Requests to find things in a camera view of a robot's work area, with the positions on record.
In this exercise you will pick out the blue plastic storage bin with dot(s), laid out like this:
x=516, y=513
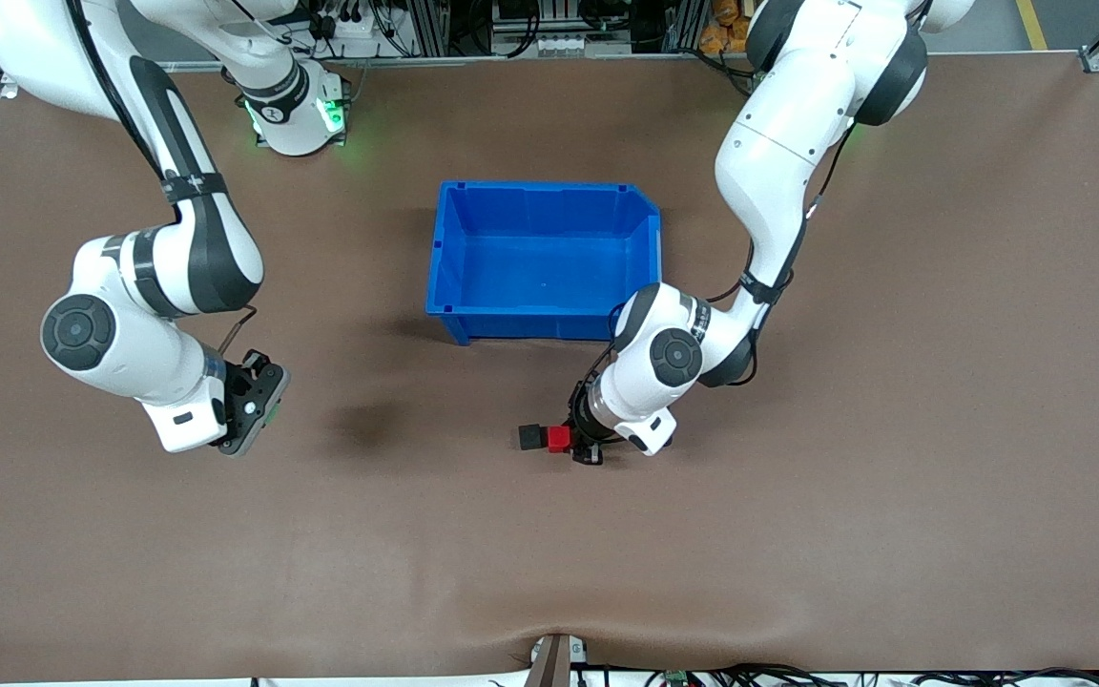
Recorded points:
x=530, y=258

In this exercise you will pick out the black cube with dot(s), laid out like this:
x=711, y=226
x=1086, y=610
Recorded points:
x=532, y=437

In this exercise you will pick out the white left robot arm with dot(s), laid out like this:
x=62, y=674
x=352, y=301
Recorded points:
x=778, y=162

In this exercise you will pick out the brown table mat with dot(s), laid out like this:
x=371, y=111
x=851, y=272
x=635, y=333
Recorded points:
x=416, y=553

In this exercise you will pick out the white connector block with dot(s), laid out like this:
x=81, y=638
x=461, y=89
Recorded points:
x=569, y=43

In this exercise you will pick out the white power strip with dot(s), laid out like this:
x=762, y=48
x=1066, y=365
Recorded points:
x=359, y=27

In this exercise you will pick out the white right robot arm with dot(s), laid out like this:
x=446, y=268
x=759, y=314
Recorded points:
x=187, y=258

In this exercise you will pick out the metal table clamp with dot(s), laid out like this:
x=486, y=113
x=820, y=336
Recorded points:
x=549, y=663

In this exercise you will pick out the red cube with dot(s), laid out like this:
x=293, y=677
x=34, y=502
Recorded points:
x=560, y=439

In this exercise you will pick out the aluminium table rail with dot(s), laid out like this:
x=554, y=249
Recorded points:
x=511, y=59

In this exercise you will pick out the orange net bag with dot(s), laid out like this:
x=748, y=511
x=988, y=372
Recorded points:
x=726, y=33

